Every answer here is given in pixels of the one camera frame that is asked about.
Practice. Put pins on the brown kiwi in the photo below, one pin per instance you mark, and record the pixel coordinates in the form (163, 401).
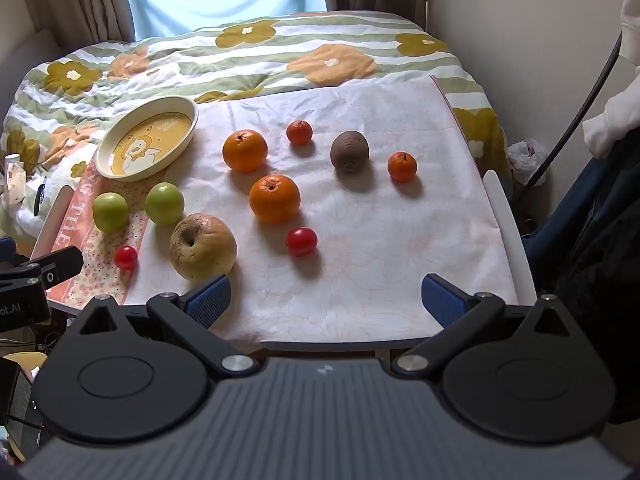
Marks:
(350, 151)

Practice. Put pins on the white paper package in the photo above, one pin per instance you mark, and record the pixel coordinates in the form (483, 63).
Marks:
(12, 180)

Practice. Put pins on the large orange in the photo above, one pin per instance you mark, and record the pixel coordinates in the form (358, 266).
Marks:
(274, 200)
(245, 151)

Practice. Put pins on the cream oval plate yellow print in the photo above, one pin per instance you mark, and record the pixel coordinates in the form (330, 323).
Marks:
(150, 135)

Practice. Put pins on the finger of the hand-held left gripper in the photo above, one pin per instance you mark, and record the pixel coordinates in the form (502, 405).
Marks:
(6, 251)
(57, 264)

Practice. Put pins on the green apple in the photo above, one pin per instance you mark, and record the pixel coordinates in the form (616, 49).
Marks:
(164, 204)
(110, 212)

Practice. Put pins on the clear plastic bag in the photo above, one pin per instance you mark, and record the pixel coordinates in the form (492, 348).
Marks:
(526, 157)

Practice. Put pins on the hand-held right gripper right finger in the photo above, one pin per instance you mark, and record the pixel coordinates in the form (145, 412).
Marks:
(442, 301)

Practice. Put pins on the red tomato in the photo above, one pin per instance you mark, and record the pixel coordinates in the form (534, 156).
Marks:
(301, 241)
(126, 258)

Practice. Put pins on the small orange tomato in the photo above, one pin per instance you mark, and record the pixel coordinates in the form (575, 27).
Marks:
(300, 133)

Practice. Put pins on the dark blue clothing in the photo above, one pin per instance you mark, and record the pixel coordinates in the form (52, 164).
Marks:
(600, 245)

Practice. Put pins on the white garment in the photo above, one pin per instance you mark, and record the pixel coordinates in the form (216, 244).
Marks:
(616, 125)

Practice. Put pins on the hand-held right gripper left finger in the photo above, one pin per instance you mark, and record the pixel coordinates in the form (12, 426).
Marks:
(210, 300)

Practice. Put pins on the black electronic box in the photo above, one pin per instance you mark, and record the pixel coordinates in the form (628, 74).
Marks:
(17, 402)

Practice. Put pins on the yellow stool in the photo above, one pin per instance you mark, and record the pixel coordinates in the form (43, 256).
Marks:
(22, 360)

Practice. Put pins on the yellow-red apple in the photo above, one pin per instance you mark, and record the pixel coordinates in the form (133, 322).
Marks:
(205, 249)

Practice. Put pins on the striped flower print blanket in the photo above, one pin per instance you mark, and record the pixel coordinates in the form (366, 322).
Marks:
(300, 45)

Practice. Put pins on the small mandarin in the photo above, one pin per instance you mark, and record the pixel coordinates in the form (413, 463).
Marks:
(402, 167)

